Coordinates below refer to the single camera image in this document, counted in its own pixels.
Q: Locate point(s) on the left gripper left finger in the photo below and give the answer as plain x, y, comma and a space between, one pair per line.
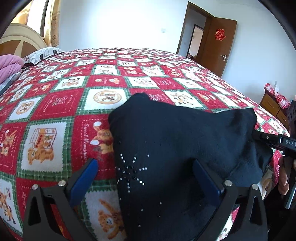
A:
40, 223

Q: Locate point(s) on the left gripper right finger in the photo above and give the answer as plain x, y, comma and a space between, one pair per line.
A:
250, 222

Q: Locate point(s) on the black pants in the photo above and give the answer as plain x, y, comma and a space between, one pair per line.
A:
155, 145

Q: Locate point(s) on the right hand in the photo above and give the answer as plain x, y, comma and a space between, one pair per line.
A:
283, 185

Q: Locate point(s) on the wooden nightstand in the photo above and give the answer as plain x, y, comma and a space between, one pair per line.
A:
270, 105

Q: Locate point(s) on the red plaid cloth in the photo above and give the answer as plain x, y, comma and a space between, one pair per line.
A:
279, 98

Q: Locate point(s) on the red patterned bedspread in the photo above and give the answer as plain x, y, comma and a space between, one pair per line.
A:
54, 118

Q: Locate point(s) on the red door decoration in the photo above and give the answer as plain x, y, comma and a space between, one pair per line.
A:
220, 34

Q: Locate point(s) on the brown wooden door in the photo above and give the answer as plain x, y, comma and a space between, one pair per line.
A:
210, 51

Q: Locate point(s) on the grey patterned pillow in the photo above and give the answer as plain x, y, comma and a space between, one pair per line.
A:
8, 82

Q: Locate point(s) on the pink folded blanket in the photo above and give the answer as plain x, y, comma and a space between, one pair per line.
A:
9, 65

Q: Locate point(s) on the white patterned pillow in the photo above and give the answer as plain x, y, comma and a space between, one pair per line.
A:
38, 56

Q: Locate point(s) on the beige wooden headboard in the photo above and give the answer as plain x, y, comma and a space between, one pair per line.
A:
20, 40

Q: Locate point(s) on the yellow right curtain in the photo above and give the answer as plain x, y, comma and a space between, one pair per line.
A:
51, 27

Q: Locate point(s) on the yellow curtain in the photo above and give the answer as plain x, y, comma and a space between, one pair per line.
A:
23, 15
51, 27

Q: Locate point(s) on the window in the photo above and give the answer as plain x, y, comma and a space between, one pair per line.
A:
37, 14

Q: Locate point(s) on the yellow left curtain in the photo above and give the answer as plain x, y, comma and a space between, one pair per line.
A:
23, 15

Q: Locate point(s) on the brown door frame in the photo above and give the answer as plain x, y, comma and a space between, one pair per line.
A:
192, 30

